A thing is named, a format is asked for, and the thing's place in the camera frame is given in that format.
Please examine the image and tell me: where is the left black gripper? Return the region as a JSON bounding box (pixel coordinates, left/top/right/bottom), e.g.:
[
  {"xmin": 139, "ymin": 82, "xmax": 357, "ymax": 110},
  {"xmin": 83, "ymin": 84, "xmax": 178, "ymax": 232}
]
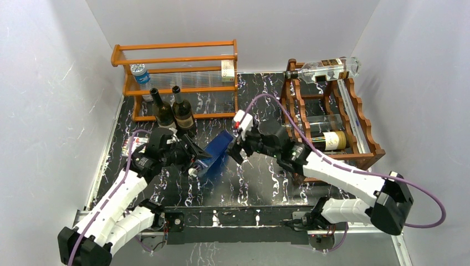
[{"xmin": 160, "ymin": 135, "xmax": 212, "ymax": 175}]

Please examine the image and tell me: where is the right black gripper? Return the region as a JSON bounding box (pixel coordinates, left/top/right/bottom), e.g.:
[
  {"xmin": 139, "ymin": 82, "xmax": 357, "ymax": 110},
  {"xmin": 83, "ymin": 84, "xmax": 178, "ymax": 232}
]
[{"xmin": 224, "ymin": 124, "xmax": 279, "ymax": 165}]

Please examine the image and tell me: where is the blue clear glass bottle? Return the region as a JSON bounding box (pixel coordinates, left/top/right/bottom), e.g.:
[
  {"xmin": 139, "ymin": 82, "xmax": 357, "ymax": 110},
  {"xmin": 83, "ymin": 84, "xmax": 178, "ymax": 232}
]
[{"xmin": 188, "ymin": 130, "xmax": 233, "ymax": 177}]

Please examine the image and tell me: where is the green wine bottle silver cap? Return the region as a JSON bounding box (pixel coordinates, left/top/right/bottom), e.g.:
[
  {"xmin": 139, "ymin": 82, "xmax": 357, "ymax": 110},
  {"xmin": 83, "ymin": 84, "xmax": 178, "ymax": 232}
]
[{"xmin": 172, "ymin": 85, "xmax": 196, "ymax": 137}]

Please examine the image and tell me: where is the green wine bottle black neck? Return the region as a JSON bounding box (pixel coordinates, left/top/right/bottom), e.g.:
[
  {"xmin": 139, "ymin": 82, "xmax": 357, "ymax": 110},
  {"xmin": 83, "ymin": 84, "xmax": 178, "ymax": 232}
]
[{"xmin": 150, "ymin": 88, "xmax": 177, "ymax": 132}]

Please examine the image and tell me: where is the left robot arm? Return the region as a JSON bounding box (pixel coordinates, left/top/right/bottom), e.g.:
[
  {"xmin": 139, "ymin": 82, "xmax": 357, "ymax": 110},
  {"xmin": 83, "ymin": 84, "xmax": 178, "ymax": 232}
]
[{"xmin": 58, "ymin": 127, "xmax": 211, "ymax": 265}]

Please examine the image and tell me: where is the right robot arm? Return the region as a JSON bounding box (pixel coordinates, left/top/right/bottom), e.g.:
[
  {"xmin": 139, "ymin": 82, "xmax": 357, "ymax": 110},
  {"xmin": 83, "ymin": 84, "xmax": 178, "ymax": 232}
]
[{"xmin": 227, "ymin": 112, "xmax": 413, "ymax": 236}]

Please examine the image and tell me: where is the clear empty bottle on rack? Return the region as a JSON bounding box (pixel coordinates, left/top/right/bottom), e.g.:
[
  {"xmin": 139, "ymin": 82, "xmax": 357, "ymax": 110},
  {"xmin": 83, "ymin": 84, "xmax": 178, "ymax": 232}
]
[{"xmin": 306, "ymin": 114, "xmax": 344, "ymax": 136}]

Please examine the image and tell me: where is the orange wooden shelf rack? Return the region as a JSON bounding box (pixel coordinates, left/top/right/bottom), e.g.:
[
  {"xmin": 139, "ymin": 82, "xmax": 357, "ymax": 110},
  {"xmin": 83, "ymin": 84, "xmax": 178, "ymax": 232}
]
[{"xmin": 111, "ymin": 39, "xmax": 238, "ymax": 122}]

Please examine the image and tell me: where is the brown wooden wine rack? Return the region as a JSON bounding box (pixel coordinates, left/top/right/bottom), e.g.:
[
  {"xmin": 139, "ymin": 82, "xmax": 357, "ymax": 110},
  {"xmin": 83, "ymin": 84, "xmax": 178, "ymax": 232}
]
[{"xmin": 280, "ymin": 57, "xmax": 385, "ymax": 170}]

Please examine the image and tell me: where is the gold foil wine bottle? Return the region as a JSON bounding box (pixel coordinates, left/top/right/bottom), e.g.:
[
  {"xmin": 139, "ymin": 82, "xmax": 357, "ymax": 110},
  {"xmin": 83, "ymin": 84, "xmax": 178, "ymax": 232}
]
[{"xmin": 310, "ymin": 131, "xmax": 350, "ymax": 152}]

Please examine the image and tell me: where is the clear square liquor bottle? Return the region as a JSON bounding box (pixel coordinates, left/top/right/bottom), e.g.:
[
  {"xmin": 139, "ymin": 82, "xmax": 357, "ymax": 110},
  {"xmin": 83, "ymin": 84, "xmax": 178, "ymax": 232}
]
[{"xmin": 284, "ymin": 57, "xmax": 362, "ymax": 82}]

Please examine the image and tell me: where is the pack of coloured markers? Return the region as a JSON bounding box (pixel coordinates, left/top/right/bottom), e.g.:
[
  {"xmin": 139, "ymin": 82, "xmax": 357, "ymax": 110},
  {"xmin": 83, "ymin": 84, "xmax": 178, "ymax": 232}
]
[{"xmin": 121, "ymin": 137, "xmax": 149, "ymax": 157}]

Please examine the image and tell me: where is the small white box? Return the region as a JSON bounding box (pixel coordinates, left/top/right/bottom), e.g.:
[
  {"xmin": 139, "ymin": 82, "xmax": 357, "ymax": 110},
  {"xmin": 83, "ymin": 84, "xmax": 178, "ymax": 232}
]
[{"xmin": 221, "ymin": 60, "xmax": 236, "ymax": 83}]

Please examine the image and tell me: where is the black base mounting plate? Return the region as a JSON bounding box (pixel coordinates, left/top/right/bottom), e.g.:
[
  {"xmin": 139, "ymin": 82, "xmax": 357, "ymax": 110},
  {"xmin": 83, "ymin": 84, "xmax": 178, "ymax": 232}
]
[{"xmin": 164, "ymin": 206, "xmax": 331, "ymax": 244}]

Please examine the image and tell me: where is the blue lidded jar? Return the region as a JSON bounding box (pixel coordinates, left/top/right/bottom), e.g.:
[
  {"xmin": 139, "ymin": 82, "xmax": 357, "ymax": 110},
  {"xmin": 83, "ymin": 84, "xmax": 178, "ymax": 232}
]
[{"xmin": 130, "ymin": 64, "xmax": 150, "ymax": 85}]

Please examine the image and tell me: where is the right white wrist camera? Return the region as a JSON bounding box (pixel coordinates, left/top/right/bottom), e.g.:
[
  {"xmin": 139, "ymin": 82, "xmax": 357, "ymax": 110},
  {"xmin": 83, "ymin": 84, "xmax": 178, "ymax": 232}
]
[{"xmin": 233, "ymin": 110, "xmax": 253, "ymax": 141}]

